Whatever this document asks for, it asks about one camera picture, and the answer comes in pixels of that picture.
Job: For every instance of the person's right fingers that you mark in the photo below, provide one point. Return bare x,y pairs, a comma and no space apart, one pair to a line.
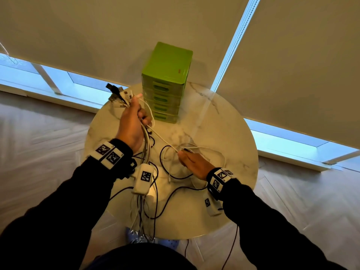
185,158

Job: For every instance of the person's dark torso clothing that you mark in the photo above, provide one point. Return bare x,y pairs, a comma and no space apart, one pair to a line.
140,258

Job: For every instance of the person's left thumb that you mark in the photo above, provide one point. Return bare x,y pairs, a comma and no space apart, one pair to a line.
146,118

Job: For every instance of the person's left hand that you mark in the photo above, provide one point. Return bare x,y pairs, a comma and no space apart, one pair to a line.
130,126

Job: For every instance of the green plastic drawer unit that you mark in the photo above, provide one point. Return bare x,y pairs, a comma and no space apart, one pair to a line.
166,78

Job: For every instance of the person's right forearm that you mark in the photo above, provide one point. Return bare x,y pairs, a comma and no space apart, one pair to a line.
270,230

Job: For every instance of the person's left forearm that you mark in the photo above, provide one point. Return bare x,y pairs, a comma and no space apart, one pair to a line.
64,210

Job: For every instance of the white marker wristband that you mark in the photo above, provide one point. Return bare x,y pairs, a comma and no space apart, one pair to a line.
220,178
108,154

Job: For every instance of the person's right hand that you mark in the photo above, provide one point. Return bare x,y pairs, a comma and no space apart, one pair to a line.
197,164

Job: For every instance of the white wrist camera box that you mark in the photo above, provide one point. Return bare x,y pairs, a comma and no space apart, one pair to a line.
143,179
211,205

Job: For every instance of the beige roller blind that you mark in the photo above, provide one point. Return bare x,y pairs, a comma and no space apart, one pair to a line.
112,33
303,67

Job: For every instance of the person's patterned shoe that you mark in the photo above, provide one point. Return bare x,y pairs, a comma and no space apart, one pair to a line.
168,243

